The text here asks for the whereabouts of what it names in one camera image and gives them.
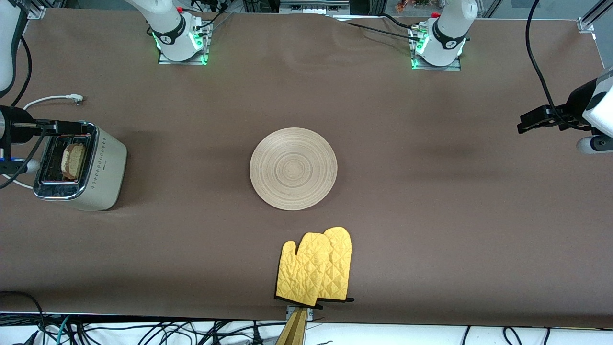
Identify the brown bread slice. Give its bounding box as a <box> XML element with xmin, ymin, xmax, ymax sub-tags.
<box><xmin>61</xmin><ymin>143</ymin><xmax>87</xmax><ymax>181</ymax></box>

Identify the round wooden plate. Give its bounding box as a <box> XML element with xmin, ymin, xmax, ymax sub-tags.
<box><xmin>250</xmin><ymin>127</ymin><xmax>338</xmax><ymax>211</ymax></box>

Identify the cream and chrome toaster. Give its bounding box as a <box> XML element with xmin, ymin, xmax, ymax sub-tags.
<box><xmin>33</xmin><ymin>121</ymin><xmax>128</xmax><ymax>212</ymax></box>

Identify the brown table cover cloth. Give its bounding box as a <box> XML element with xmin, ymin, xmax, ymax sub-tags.
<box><xmin>0</xmin><ymin>7</ymin><xmax>613</xmax><ymax>329</ymax></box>

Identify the yellow quilted oven mitt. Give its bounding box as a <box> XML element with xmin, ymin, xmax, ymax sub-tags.
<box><xmin>275</xmin><ymin>232</ymin><xmax>332</xmax><ymax>307</ymax></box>
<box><xmin>316</xmin><ymin>227</ymin><xmax>355</xmax><ymax>303</ymax></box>

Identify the grey metal box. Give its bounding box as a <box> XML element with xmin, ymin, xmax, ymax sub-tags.
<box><xmin>279</xmin><ymin>0</ymin><xmax>351</xmax><ymax>14</ymax></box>

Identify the wooden beam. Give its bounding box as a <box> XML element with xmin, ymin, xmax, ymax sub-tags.
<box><xmin>275</xmin><ymin>307</ymin><xmax>309</xmax><ymax>345</ymax></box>

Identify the white toaster power cord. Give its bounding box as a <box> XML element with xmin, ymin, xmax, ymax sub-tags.
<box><xmin>0</xmin><ymin>94</ymin><xmax>88</xmax><ymax>190</ymax></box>

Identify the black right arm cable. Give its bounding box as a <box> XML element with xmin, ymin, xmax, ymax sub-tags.
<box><xmin>0</xmin><ymin>36</ymin><xmax>49</xmax><ymax>188</ymax></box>

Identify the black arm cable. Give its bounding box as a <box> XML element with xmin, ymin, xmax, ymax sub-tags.
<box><xmin>525</xmin><ymin>0</ymin><xmax>592</xmax><ymax>131</ymax></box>
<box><xmin>0</xmin><ymin>36</ymin><xmax>49</xmax><ymax>188</ymax></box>

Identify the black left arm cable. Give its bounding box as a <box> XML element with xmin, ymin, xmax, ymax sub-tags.
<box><xmin>525</xmin><ymin>0</ymin><xmax>592</xmax><ymax>131</ymax></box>

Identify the aluminium frame profile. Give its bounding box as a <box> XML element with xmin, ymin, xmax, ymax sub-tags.
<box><xmin>577</xmin><ymin>0</ymin><xmax>613</xmax><ymax>34</ymax></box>
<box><xmin>24</xmin><ymin>0</ymin><xmax>48</xmax><ymax>20</ymax></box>

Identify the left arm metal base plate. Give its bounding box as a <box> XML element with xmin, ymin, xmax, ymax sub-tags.
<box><xmin>411</xmin><ymin>26</ymin><xmax>463</xmax><ymax>71</ymax></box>

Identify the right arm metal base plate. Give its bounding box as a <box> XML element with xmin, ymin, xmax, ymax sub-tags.
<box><xmin>158</xmin><ymin>22</ymin><xmax>211</xmax><ymax>65</ymax></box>

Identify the teal cable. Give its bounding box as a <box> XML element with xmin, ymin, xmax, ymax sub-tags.
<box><xmin>57</xmin><ymin>315</ymin><xmax>72</xmax><ymax>345</ymax></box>

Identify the small metal bracket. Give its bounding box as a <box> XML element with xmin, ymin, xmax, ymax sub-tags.
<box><xmin>286</xmin><ymin>305</ymin><xmax>314</xmax><ymax>322</ymax></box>

